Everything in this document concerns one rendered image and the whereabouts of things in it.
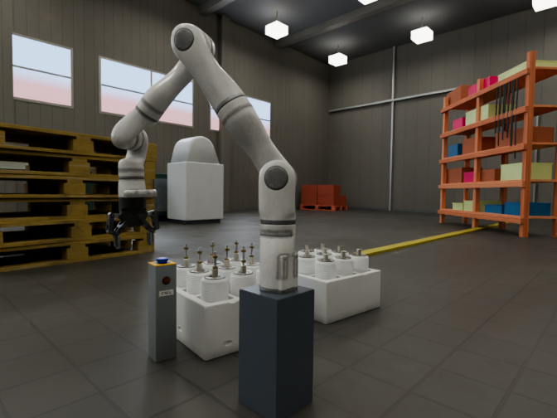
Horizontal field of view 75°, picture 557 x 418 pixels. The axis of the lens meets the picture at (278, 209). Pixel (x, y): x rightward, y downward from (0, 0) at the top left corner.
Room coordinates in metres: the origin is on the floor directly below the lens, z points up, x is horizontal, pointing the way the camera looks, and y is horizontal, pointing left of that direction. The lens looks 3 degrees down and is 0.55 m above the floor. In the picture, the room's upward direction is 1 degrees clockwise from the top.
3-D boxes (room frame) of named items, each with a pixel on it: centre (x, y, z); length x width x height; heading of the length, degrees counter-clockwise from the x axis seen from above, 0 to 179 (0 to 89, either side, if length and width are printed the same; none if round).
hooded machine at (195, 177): (6.49, 1.47, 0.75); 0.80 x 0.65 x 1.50; 135
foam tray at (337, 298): (1.77, -0.23, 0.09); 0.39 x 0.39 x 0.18; 41
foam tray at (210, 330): (1.43, 0.20, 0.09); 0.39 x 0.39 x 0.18; 39
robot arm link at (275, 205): (0.93, 0.00, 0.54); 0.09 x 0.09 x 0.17; 83
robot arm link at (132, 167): (1.06, 0.43, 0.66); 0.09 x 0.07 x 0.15; 164
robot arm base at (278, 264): (0.93, 0.00, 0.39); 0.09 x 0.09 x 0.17; 47
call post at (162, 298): (1.19, 0.38, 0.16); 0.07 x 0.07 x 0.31; 39
